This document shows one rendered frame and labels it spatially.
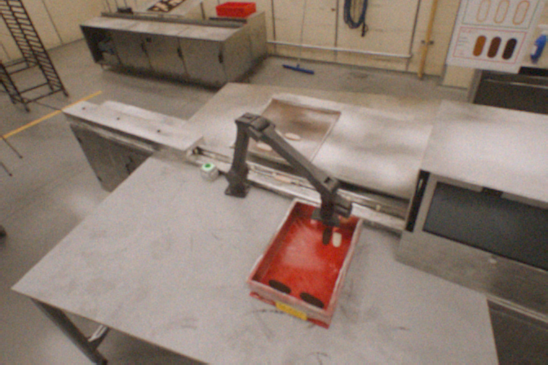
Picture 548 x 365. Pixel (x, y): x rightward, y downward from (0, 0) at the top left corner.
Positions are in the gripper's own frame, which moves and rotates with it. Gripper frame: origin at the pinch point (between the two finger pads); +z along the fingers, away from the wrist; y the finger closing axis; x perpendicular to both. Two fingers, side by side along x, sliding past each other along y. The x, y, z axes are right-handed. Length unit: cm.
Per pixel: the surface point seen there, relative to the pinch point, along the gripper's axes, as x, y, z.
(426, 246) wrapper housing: -8.9, 37.7, -11.8
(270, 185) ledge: 24.1, -31.3, 3.0
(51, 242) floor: 15, -215, 99
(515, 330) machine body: -19, 75, 14
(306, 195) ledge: 19.7, -11.6, 1.8
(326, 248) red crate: -7.0, 2.1, 4.2
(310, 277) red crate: -22.0, -2.3, 4.1
